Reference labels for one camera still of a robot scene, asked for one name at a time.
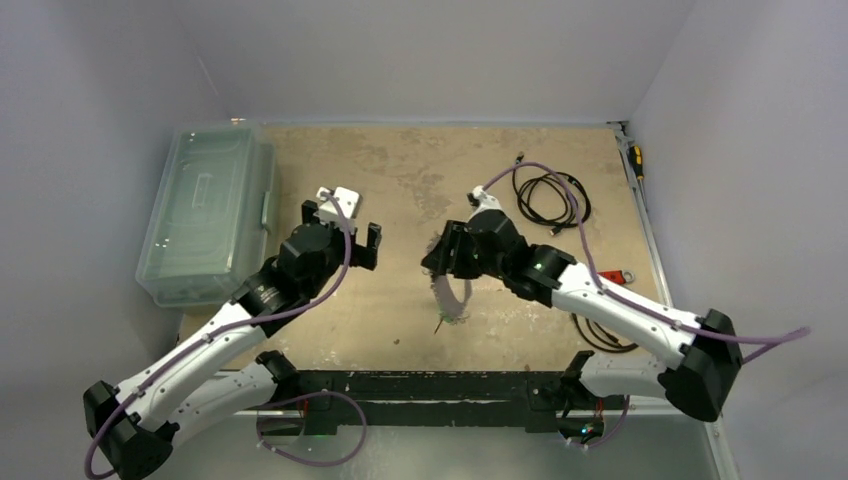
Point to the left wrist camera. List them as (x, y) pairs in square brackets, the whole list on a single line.
[(336, 203)]

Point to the yellow handled screwdriver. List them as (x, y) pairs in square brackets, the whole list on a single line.
[(635, 159)]

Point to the green tagged key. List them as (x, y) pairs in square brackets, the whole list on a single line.
[(448, 321)]

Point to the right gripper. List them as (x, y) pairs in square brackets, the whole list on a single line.
[(460, 245)]

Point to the red handled adjustable wrench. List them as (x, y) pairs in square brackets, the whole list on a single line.
[(620, 276)]

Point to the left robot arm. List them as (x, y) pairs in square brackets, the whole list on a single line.
[(137, 424)]

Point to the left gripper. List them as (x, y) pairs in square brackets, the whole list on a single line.
[(364, 255)]

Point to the translucent green storage box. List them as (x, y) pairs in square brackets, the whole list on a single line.
[(212, 216)]

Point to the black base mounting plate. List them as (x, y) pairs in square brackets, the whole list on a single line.
[(535, 401)]

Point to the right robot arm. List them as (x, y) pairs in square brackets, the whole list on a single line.
[(694, 362)]

